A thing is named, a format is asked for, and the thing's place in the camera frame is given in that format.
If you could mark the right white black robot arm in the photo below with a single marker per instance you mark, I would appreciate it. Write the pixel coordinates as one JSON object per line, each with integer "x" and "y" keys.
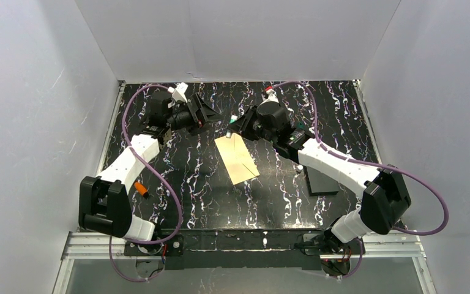
{"x": 383, "y": 193}

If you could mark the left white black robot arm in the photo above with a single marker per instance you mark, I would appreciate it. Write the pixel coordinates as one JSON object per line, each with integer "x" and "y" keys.
{"x": 104, "y": 205}

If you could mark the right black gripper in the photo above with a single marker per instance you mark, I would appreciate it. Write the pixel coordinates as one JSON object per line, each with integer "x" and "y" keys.
{"x": 245, "y": 125}

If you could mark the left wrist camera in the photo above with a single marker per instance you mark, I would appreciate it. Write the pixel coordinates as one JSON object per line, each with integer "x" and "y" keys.
{"x": 178, "y": 94}

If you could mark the black rectangular block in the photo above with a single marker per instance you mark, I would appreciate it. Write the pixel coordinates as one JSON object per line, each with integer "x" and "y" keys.
{"x": 320, "y": 184}

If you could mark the cream paper envelope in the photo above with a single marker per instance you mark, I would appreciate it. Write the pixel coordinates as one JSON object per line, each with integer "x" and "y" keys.
{"x": 236, "y": 158}

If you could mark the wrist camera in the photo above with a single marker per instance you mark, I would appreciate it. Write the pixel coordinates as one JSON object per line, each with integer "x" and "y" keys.
{"x": 269, "y": 95}
{"x": 178, "y": 94}

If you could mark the green white glue stick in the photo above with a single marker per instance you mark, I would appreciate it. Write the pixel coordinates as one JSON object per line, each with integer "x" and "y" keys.
{"x": 233, "y": 118}

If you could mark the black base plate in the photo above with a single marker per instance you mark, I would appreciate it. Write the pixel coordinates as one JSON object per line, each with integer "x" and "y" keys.
{"x": 276, "y": 248}

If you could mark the orange handled screwdriver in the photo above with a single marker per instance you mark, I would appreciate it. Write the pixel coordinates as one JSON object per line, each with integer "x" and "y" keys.
{"x": 141, "y": 189}

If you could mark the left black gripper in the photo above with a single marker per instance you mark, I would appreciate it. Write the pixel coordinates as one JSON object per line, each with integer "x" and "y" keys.
{"x": 196, "y": 114}

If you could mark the aluminium frame rail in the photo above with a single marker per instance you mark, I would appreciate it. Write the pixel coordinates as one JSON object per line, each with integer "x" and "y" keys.
{"x": 277, "y": 199}

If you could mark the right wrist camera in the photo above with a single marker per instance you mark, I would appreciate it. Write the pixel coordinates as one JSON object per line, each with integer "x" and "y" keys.
{"x": 269, "y": 95}

